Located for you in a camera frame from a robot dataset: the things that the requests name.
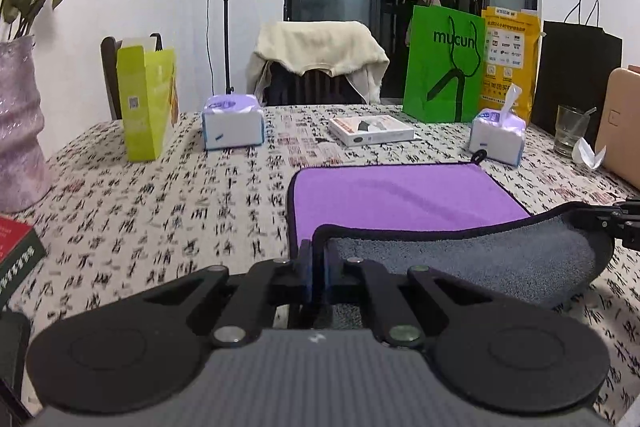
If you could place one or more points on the white flat product box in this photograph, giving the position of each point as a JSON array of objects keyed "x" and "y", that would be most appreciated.
[{"x": 370, "y": 130}]

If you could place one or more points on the black paper bag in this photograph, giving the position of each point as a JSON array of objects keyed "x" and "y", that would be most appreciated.
[{"x": 575, "y": 63}]

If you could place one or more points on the tan box at right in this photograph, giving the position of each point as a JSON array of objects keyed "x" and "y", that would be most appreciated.
[{"x": 619, "y": 130}]

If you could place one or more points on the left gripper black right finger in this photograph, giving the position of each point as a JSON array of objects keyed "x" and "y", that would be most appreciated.
[{"x": 405, "y": 311}]

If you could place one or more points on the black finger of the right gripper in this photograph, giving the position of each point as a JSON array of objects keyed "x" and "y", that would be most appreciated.
[{"x": 618, "y": 221}]

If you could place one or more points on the pink glittery vase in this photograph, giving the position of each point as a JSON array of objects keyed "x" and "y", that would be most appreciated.
[{"x": 25, "y": 177}]

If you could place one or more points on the calligraphy print tablecloth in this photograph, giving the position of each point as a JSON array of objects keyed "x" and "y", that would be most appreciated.
[{"x": 111, "y": 229}]

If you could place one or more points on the yellow printed paper bag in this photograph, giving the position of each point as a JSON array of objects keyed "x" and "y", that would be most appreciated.
[{"x": 511, "y": 57}]

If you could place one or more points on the purple and grey towel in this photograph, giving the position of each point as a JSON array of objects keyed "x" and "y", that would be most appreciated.
[{"x": 454, "y": 218}]

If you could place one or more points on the clear drinking glass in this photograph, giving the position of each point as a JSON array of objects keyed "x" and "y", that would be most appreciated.
[{"x": 571, "y": 124}]

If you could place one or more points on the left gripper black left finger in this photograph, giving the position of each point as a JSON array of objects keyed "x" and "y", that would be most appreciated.
[{"x": 233, "y": 310}]

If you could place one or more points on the open purple tissue pack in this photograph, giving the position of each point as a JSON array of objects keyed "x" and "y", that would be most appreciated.
[{"x": 499, "y": 132}]

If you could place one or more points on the closed purple tissue pack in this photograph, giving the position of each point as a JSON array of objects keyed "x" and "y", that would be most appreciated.
[{"x": 232, "y": 121}]

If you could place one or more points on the cream cloth on chair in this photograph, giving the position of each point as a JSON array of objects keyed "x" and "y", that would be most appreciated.
[{"x": 335, "y": 48}]

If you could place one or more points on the lime green snack box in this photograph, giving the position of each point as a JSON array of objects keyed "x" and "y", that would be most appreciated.
[{"x": 148, "y": 97}]

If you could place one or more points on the green mucun paper bag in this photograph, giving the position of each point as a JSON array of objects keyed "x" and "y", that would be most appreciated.
[{"x": 445, "y": 65}]

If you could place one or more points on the dark chair with cream cloth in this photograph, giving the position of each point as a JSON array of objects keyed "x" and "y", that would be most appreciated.
[{"x": 312, "y": 88}]

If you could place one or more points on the red and green book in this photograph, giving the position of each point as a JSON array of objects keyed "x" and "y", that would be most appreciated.
[{"x": 20, "y": 251}]

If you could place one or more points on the dark wooden slatted chair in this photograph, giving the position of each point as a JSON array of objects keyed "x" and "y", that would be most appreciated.
[{"x": 109, "y": 48}]

